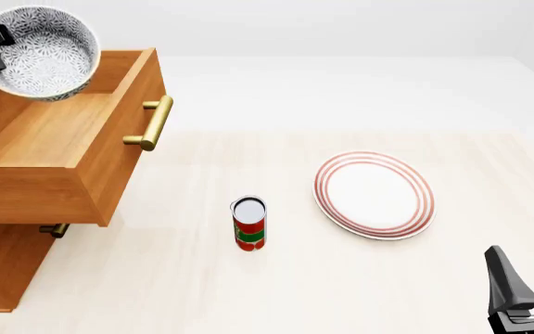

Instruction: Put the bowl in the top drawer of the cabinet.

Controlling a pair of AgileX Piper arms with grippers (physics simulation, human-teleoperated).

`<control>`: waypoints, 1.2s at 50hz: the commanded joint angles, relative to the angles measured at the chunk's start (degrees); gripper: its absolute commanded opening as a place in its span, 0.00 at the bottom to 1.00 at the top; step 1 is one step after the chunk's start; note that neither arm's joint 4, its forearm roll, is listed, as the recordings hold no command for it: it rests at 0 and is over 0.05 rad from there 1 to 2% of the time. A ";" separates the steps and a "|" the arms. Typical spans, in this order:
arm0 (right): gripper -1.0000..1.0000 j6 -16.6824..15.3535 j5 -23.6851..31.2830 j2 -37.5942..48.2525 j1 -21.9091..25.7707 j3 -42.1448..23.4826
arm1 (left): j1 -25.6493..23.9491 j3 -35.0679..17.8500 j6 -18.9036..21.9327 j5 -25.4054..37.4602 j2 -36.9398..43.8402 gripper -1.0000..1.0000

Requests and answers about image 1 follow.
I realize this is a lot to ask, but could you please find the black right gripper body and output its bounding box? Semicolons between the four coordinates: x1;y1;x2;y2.
486;305;534;334

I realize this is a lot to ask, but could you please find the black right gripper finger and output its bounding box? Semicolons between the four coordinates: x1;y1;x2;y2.
483;245;534;316

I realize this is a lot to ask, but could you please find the patterned grey white bowl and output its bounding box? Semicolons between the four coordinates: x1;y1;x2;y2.
0;6;102;103

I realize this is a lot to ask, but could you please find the open wooden drawer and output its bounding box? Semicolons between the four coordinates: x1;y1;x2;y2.
0;47;169;228

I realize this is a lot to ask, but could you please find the closed wooden drawer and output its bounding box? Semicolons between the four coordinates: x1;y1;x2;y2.
0;223;57;301

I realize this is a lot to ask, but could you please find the white plate with red rings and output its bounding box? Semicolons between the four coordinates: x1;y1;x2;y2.
311;150;437;242

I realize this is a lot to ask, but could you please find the red green food tin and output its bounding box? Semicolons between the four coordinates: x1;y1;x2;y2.
229;195;269;253

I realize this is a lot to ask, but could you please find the long brass drawer handle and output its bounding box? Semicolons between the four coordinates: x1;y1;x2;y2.
122;95;175;152

